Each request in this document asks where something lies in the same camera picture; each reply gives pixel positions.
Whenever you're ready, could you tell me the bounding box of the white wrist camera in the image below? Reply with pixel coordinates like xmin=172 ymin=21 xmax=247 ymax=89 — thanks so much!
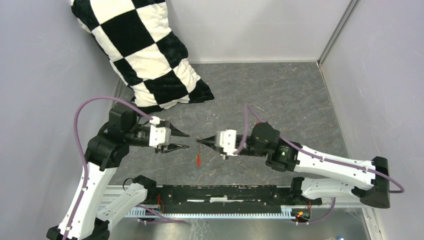
xmin=215 ymin=129 xmax=237 ymax=146
xmin=148 ymin=118 xmax=171 ymax=149

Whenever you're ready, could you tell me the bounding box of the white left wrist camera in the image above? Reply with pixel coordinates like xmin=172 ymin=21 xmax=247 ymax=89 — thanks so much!
xmin=148 ymin=118 xmax=171 ymax=149

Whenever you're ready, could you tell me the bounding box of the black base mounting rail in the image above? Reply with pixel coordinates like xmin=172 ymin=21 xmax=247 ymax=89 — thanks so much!
xmin=143 ymin=185 xmax=323 ymax=214

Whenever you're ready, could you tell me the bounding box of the black white checkered pillow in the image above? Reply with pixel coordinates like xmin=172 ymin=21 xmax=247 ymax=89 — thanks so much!
xmin=70 ymin=0 xmax=215 ymax=114

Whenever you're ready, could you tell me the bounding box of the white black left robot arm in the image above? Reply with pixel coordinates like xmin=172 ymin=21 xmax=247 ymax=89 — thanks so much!
xmin=46 ymin=100 xmax=185 ymax=240

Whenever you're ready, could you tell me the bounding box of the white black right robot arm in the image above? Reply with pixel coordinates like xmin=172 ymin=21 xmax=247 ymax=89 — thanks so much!
xmin=197 ymin=122 xmax=391 ymax=209

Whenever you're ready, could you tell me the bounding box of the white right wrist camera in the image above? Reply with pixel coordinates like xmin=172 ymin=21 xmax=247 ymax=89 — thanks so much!
xmin=215 ymin=129 xmax=237 ymax=146

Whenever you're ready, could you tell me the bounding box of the silver keyring with red tool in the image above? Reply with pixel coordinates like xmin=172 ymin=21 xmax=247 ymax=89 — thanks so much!
xmin=195 ymin=138 xmax=202 ymax=168

